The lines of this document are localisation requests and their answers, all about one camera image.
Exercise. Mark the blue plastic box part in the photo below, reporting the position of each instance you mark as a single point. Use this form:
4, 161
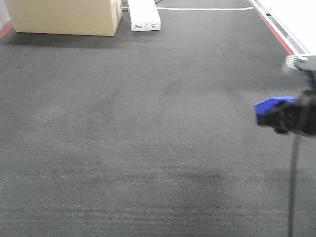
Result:
262, 107

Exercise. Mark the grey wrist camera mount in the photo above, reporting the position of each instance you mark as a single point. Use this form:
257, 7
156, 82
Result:
303, 62

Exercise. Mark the white cable strip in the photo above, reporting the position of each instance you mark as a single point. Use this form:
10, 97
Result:
205, 9

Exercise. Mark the white red conveyor side rail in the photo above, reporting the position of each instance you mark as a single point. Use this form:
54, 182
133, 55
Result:
289, 42

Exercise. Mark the white long carton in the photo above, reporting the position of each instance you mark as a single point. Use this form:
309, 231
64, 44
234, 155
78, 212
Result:
144, 15

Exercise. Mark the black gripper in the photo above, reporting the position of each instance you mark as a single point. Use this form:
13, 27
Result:
297, 117

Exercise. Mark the large cardboard box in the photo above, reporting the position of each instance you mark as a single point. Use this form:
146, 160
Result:
70, 17

